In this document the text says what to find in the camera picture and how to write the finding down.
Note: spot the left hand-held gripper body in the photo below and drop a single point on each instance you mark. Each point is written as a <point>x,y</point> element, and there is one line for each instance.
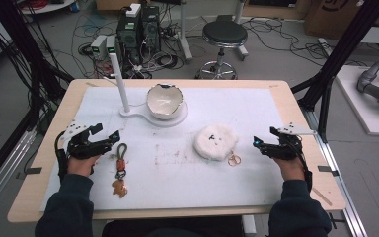
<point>82,148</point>

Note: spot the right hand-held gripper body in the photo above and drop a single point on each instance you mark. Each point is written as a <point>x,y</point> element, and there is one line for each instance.
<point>284,148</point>

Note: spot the person's left hand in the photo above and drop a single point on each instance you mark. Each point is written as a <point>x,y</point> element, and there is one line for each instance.
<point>80,166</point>

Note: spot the person's right hand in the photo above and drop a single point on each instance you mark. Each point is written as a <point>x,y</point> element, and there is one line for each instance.
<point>289,169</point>

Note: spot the wooden table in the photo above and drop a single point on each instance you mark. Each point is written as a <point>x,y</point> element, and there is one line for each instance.
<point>51,144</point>

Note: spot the black tape piece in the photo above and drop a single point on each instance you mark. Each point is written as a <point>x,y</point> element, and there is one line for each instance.
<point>33,171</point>
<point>326,169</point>

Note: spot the white stand with pole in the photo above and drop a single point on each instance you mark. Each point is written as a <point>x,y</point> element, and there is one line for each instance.
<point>122,89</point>

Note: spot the white eggshell bowl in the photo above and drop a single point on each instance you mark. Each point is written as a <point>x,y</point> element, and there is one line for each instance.
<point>164,102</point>

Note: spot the white table mat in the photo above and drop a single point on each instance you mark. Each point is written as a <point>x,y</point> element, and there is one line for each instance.
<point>177,177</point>

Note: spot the grey power supply unit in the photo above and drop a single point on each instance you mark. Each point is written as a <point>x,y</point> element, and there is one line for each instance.
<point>111,44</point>
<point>98,45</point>

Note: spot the white platform board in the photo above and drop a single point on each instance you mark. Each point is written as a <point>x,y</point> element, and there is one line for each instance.
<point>362,108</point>

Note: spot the black computer tower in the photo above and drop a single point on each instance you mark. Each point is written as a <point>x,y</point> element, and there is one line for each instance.
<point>150,28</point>
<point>129,39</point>

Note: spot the white table leg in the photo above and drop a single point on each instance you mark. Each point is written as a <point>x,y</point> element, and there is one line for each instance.
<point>185,33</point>
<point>242,33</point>

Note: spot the black round stool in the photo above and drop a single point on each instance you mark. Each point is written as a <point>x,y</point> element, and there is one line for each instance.
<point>224,33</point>

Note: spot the white box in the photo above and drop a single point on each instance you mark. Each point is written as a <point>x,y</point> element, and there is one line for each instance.
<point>133,10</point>

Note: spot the cardboard box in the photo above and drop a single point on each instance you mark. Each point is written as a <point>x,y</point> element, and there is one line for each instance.
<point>332,16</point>

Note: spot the aluminium rail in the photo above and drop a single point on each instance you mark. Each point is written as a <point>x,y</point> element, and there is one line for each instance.
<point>3,171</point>
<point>339,177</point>

